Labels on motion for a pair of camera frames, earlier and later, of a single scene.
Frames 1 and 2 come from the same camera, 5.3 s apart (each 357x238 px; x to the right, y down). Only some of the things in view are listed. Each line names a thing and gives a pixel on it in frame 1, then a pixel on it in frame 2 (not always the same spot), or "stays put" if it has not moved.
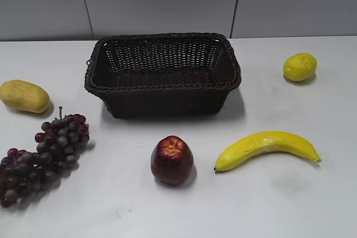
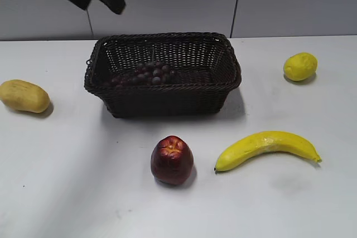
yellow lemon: [300, 67] stays put
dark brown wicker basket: [163, 75] stays put
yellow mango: [24, 96] stays put
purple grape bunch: [59, 143] → [152, 72]
